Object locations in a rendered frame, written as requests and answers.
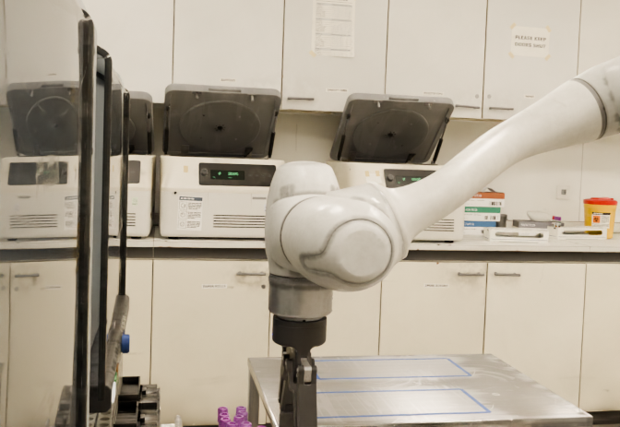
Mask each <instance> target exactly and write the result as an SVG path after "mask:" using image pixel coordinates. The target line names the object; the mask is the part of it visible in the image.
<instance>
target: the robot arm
mask: <svg viewBox="0 0 620 427"><path fill-rule="evenodd" d="M619 133H620V56H618V57H615V58H614V59H611V60H609V61H606V62H604V63H601V64H599V65H596V66H594V67H592V68H590V69H588V70H586V71H585V72H583V73H581V74H580V75H578V76H576V77H574V78H572V79H570V80H568V81H567V82H565V83H563V84H562V85H561V86H559V87H558V88H556V89H554V90H553V91H552V92H550V93H549V94H547V95H546V96H544V97H543V98H541V99H540V100H538V101H536V102H535V103H533V104H532V105H531V106H530V107H528V108H526V109H525V110H523V111H521V112H520V113H517V114H516V115H514V116H512V117H510V118H509V119H507V120H505V121H504V122H503V123H501V124H499V125H497V126H495V127H494V128H492V129H490V130H489V131H487V132H486V133H484V134H483V135H481V136H480V137H478V138H477V139H476V140H474V141H473V142H472V143H471V144H469V145H468V146H467V147H466V148H465V149H463V150H462V151H461V152H460V153H459V154H458V155H457V156H455V157H454V158H453V159H452V160H450V161H449V162H448V163H446V164H445V165H444V166H443V167H441V168H440V169H439V170H438V171H436V172H434V173H433V174H431V175H429V176H427V177H425V178H423V179H422V180H420V181H418V182H415V183H413V184H408V185H405V186H402V187H398V188H386V187H384V186H382V185H380V184H378V183H376V182H369V183H366V184H360V185H356V186H352V187H348V188H344V189H340V187H339V184H338V181H337V178H336V176H335V173H334V172H333V170H332V168H331V167H330V166H329V165H327V164H324V163H320V162H314V161H294V162H289V163H285V164H282V165H281V166H279V167H278V168H277V170H276V171H275V173H274V176H273V178H272V181H271V184H270V188H269V191H268V198H267V206H266V217H265V248H266V254H267V258H268V270H269V276H268V310H269V311H270V312H271V313H273V314H274V315H273V320H272V340H273V341H274V342H275V343H276V344H278V345H280V346H281V347H282V351H281V367H280V387H279V396H278V401H279V403H280V415H279V427H317V406H316V375H317V367H316V365H315V359H314V358H312V357H311V349H312V348H313V347H319V346H321V345H323V344H324V343H325V342H326V338H327V317H326V315H329V314H330V313H331V312H332V300H333V297H332V296H333V291H342V292H354V291H362V290H366V289H368V288H371V287H373V286H375V285H376V284H377V283H379V282H380V281H381V280H383V279H384V278H385V277H386V276H387V275H388V274H389V272H390V271H391V269H392V268H393V267H394V266H395V265H396V264H397V263H398V262H399V261H400V260H402V259H403V258H405V257H406V256H407V254H408V251H409V246H410V244H411V241H412V239H413V238H414V237H415V236H416V235H418V234H419V233H420V232H422V231H424V230H425V229H427V228H428V227H430V226H432V225H433V224H435V223H437V222H438V221H440V220H441V219H443V218H444V217H446V216H447V215H449V214H450V213H452V212H453V211H455V210H456V209H457V208H459V207H460V206H462V205H463V204H464V203H466V202H467V201H468V200H469V199H471V198H472V197H473V196H474V195H476V194H477V193H478V192H479V191H481V190H482V189H483V188H484V187H486V186H487V185H488V184H489V183H491V182H492V181H493V180H494V179H495V178H496V177H497V176H498V175H500V174H501V173H502V172H504V171H505V170H506V169H508V168H509V167H511V166H512V165H514V164H515V163H517V162H519V161H521V160H525V159H527V158H528V157H531V156H534V155H537V154H540V153H544V152H547V151H551V150H555V149H559V148H565V147H570V146H575V145H579V144H584V143H590V142H592V141H595V140H597V139H601V138H604V137H607V136H613V135H616V134H619Z"/></svg>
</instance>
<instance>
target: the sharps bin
mask: <svg viewBox="0 0 620 427"><path fill-rule="evenodd" d="M583 204H584V205H583V207H584V226H591V227H603V228H607V239H612V238H613V232H614V219H615V212H616V209H617V205H618V201H616V200H614V199H613V198H609V197H591V198H586V199H583ZM584 232H585V233H588V234H589V235H602V231H584Z"/></svg>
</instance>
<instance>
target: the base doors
mask: <svg viewBox="0 0 620 427"><path fill-rule="evenodd" d="M239 271H241V272H242V273H260V272H261V271H262V272H263V273H266V276H237V275H236V273H238V272H239ZM459 272H460V273H468V274H477V273H478V272H480V273H481V274H484V276H458V273H459ZM495 272H497V273H507V274H513V273H516V274H520V277H512V276H495ZM268 276H269V270H268V261H227V260H154V264H153V299H152V335H151V370H150V384H151V385H157V388H159V387H160V388H161V424H174V418H175V416H177V415H179V416H181V417H182V426H191V425H219V423H218V408H219V407H227V408H228V413H229V414H230V419H231V421H233V417H234V416H235V413H236V408H237V407H238V406H244V407H246V411H247V394H248V365H247V359H248V358H259V357H268V356H269V357H281V351H282V347H281V346H280V345H278V344H276V343H275V342H274V341H273V340H272V320H273V315H274V314H273V313H271V312H270V311H269V310H268ZM424 283H425V284H449V288H424V287H423V284H424ZM202 284H227V288H221V289H202ZM263 284H265V285H266V288H265V289H262V288H261V285H263ZM151 287H152V260H126V277H125V294H126V295H128V296H129V311H128V317H127V321H126V327H125V333H126V334H129V335H130V349H129V352H128V353H123V376H140V384H141V385H149V366H150V326H151ZM332 297H333V300H332V312H331V313H330V314H329V315H326V317H327V338H326V342H325V343H324V344H323V345H321V346H319V347H313V348H312V349H311V357H315V356H373V355H430V354H486V353H491V354H493V355H494V356H495V357H497V358H499V359H500V360H502V361H503V362H506V363H507V364H509V365H511V366H512V367H514V368H515V369H517V370H519V371H520V372H522V373H523V374H526V375H527V376H528V377H530V378H531V379H533V380H534V381H536V382H538V383H539V384H541V385H543V386H545V387H546V388H548V389H550V390H551V391H553V392H554V393H556V394H557V395H558V396H560V397H562V398H564V399H565V400H567V401H569V402H570V403H572V404H573V405H575V406H577V407H578V408H580V409H582V410H584V411H607V410H620V264H616V263H585V264H584V263H484V262H398V263H397V264H396V265H395V266H394V267H393V268H392V269H391V271H390V272H389V274H388V275H387V276H386V277H385V278H384V279H383V280H381V281H380V282H379V283H377V284H376V285H375V286H373V287H371V288H368V289H366V290H362V291H354V292H342V291H333V296H332ZM268 323H269V332H268ZM121 353H122V352H121Z"/></svg>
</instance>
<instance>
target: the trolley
mask: <svg viewBox="0 0 620 427"><path fill-rule="evenodd" d="M312 358H314V359H315V365H316V367H317V375H316V406H317V427H592V424H593V417H592V416H591V415H590V414H589V413H587V412H585V411H584V410H582V409H580V408H578V407H577V406H575V405H573V404H572V403H570V402H569V401H567V400H565V399H564V398H562V397H560V396H558V395H557V394H556V393H554V392H553V391H551V390H550V389H548V388H546V387H545V386H543V385H541V384H539V383H538V382H536V381H534V380H533V379H531V378H530V377H528V376H527V375H526V374H523V373H522V372H520V371H519V370H517V369H515V368H514V367H512V366H511V365H509V364H507V363H506V362H503V361H502V360H500V359H499V358H497V357H495V356H494V355H493V354H491V353H486V354H430V355H373V356H315V357H312ZM247 365H248V394H247V412H248V418H247V421H250V422H251V423H252V427H257V426H258V421H259V396H260V397H261V400H262V402H263V405H264V407H265V410H266V412H267V414H268V418H269V420H270V423H271V425H272V427H279V415H280V403H279V401H278V396H279V387H280V367H281V357H259V358H248V359H247Z"/></svg>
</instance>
